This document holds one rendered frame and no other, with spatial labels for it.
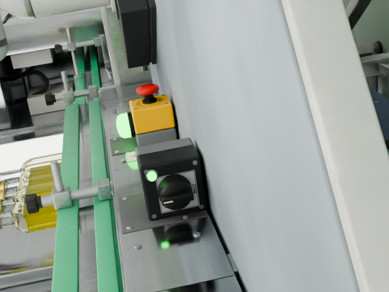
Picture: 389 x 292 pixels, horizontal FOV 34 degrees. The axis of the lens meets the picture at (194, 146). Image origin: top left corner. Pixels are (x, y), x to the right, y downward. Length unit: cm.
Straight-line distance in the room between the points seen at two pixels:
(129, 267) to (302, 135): 44
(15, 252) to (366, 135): 122
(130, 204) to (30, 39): 155
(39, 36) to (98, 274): 167
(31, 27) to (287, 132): 204
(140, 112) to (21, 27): 134
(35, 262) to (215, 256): 72
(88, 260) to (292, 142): 50
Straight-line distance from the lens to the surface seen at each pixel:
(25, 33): 240
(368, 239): 34
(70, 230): 93
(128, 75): 159
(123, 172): 104
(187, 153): 85
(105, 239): 88
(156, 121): 111
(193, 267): 75
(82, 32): 239
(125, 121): 112
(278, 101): 41
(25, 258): 146
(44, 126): 245
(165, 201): 81
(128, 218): 88
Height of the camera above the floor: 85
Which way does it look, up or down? 6 degrees down
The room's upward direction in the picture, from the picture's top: 101 degrees counter-clockwise
